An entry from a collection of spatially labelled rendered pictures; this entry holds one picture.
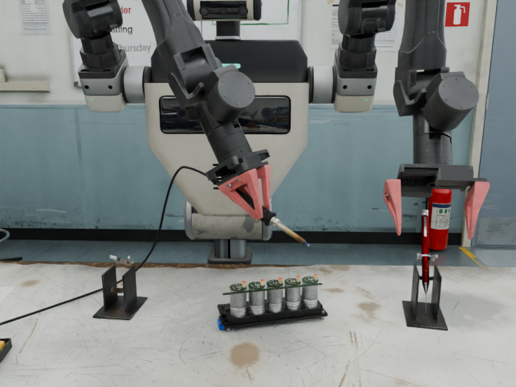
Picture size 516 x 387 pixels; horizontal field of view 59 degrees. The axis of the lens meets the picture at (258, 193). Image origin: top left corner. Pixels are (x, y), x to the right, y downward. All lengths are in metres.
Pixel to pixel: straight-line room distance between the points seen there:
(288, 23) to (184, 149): 2.25
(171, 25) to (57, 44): 2.84
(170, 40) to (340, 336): 0.50
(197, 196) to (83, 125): 2.48
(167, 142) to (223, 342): 0.54
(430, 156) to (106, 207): 3.02
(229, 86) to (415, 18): 0.30
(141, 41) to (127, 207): 1.18
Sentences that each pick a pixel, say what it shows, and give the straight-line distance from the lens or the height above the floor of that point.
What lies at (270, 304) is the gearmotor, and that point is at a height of 0.78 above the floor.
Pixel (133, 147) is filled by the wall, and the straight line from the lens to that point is 3.39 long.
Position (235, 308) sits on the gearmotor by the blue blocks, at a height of 0.78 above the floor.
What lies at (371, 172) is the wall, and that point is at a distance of 3.33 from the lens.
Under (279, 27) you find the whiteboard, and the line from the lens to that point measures 3.22.
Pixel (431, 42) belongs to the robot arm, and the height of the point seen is 1.17.
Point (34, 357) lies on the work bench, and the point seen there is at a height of 0.75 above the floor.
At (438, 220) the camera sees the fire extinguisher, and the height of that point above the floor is 0.23.
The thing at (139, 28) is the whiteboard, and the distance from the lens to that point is 3.34.
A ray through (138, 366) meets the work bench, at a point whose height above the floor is 0.75.
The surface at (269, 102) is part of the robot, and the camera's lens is 1.03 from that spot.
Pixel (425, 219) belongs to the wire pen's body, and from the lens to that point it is 0.79.
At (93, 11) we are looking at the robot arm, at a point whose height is 1.26.
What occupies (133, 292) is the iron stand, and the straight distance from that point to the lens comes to 0.78.
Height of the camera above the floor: 1.09
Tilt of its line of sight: 13 degrees down
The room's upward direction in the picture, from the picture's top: straight up
